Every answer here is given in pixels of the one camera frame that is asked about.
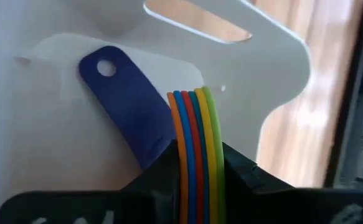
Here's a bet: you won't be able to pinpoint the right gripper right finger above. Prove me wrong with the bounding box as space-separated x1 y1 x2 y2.
222 142 363 224

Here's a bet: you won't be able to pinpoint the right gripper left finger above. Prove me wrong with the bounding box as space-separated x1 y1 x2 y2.
0 139 181 224

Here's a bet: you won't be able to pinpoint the green measuring cup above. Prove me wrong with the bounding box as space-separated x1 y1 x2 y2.
200 86 227 224

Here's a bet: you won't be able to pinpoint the orange measuring cup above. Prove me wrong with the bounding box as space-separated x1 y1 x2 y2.
166 91 189 224

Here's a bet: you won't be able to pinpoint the red measuring cup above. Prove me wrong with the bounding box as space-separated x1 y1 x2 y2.
181 90 205 224

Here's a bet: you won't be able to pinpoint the small navy measuring cup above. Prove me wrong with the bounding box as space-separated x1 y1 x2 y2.
78 45 178 171

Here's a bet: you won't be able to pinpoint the white plastic basket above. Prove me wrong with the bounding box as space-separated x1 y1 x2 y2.
0 0 312 206

